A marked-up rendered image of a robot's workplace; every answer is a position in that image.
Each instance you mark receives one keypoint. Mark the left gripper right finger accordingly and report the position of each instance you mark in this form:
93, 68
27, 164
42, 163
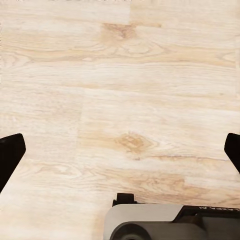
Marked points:
232, 149

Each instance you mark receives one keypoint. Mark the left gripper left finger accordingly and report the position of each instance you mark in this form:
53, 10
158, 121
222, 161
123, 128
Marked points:
12, 149

